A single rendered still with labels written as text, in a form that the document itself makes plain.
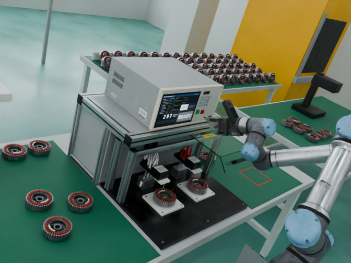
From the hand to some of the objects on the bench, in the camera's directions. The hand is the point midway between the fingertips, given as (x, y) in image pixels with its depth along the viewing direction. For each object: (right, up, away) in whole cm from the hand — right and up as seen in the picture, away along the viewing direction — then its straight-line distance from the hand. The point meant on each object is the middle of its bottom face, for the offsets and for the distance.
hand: (207, 117), depth 181 cm
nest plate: (-5, -38, +18) cm, 42 cm away
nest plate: (-22, -42, 0) cm, 47 cm away
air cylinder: (-31, -34, +9) cm, 47 cm away
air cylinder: (-14, -31, +26) cm, 43 cm away
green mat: (+16, -22, +68) cm, 73 cm away
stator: (-75, -38, -21) cm, 86 cm away
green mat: (-74, -39, -22) cm, 87 cm away
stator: (-22, -40, 0) cm, 46 cm away
